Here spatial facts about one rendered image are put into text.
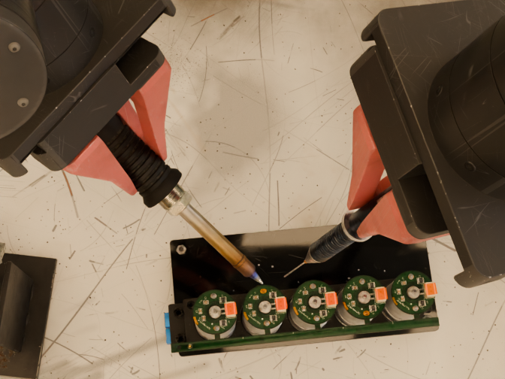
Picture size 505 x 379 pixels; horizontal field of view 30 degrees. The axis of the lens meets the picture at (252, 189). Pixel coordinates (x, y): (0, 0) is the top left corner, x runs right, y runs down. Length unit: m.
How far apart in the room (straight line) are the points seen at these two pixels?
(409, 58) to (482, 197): 0.06
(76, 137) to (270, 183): 0.23
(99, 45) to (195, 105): 0.23
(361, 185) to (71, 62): 0.13
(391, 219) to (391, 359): 0.26
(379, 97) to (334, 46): 0.30
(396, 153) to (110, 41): 0.14
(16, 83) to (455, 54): 0.16
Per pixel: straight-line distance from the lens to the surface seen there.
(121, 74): 0.41
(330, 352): 0.59
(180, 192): 0.48
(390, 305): 0.55
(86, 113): 0.40
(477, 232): 0.32
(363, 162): 0.37
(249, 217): 0.60
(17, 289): 0.56
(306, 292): 0.53
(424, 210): 0.34
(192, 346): 0.53
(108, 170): 0.44
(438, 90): 0.33
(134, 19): 0.41
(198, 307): 0.53
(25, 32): 0.29
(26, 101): 0.31
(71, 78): 0.40
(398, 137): 0.34
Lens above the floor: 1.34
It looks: 75 degrees down
